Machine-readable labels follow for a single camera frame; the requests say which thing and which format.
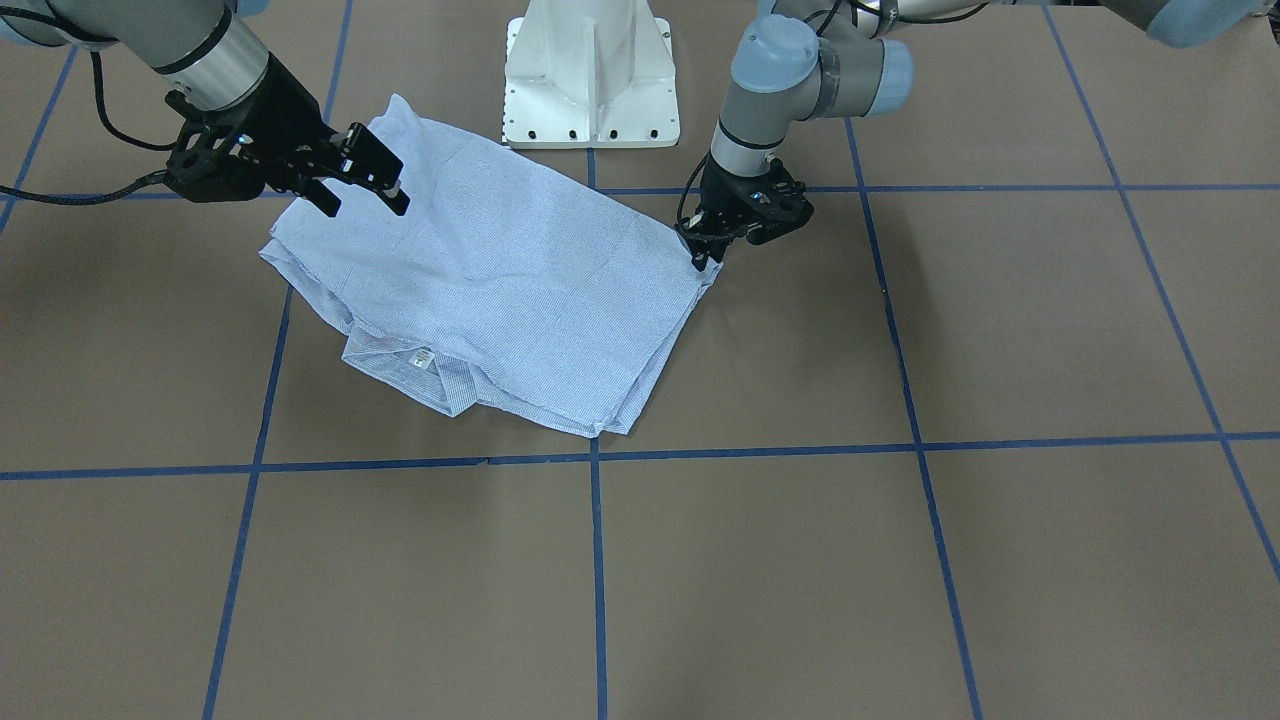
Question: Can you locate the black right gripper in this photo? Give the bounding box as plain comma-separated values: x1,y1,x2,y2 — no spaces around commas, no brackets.
164,56,411,218

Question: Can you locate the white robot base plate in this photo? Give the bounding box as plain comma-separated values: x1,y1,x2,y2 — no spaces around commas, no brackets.
502,1,682,150

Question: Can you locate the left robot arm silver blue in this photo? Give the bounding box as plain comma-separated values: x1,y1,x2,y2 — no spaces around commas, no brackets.
673,1,986,272

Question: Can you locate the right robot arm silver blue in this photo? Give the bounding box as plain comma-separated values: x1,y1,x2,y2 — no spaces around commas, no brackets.
3,1,410,217

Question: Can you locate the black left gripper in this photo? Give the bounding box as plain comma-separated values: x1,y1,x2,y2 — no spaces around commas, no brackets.
676,158,814,272

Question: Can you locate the light blue striped shirt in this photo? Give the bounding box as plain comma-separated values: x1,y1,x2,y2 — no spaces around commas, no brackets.
260,95,719,438

